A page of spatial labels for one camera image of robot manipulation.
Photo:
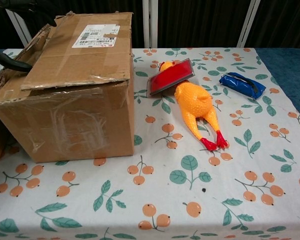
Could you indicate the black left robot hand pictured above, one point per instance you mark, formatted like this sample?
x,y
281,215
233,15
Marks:
x,y
17,65

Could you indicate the blue snack packet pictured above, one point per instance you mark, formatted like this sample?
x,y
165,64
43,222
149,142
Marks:
x,y
240,83

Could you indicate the white orange-fruit print tablecloth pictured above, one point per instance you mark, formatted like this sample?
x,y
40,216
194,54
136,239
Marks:
x,y
165,190

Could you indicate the red flat clear-cased packet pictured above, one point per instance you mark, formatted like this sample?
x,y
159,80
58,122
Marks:
x,y
170,78

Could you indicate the yellow rubber chicken toy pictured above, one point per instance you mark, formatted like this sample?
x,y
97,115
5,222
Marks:
x,y
193,98

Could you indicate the white screen frame post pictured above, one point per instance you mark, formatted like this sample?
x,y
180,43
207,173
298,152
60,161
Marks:
x,y
150,22
20,27
248,22

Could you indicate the large brown cardboard box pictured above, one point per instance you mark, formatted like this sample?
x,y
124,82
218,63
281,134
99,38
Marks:
x,y
72,120

